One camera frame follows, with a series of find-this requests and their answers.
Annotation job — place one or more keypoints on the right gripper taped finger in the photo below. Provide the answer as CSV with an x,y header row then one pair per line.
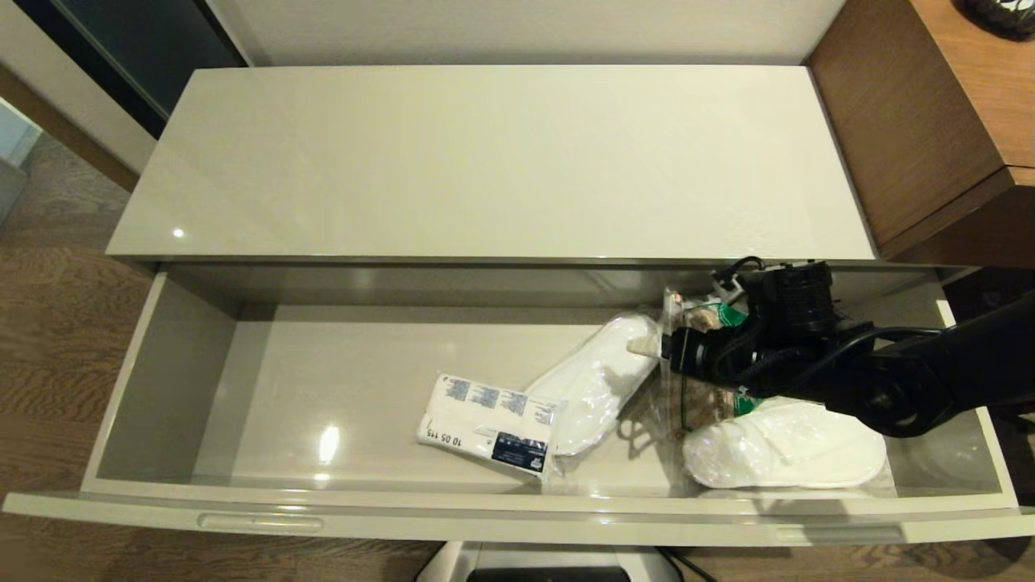
x,y
651,348

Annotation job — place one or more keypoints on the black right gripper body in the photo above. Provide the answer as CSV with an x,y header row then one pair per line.
x,y
716,356

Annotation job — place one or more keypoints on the green brown snack bag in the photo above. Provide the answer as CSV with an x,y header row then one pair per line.
x,y
711,408

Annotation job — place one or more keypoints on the white bagged slipper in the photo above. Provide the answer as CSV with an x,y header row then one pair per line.
x,y
784,449
594,380

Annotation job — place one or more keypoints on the white tissue pack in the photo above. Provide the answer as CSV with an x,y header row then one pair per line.
x,y
485,420

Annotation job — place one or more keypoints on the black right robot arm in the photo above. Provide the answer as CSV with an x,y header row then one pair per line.
x,y
930,380

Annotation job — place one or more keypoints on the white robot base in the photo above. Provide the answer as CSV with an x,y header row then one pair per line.
x,y
550,566

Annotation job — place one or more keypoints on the beige glossy cabinet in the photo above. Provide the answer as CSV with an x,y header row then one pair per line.
x,y
501,162

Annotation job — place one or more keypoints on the brown wooden cabinet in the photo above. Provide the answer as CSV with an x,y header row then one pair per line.
x,y
906,121

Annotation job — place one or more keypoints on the dark decorative bowl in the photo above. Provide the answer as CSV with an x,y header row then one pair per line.
x,y
1003,12

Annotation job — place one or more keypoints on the dark glass door panel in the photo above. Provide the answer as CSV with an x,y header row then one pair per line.
x,y
145,48

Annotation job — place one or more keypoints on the pale blue white furniture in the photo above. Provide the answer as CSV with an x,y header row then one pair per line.
x,y
14,133

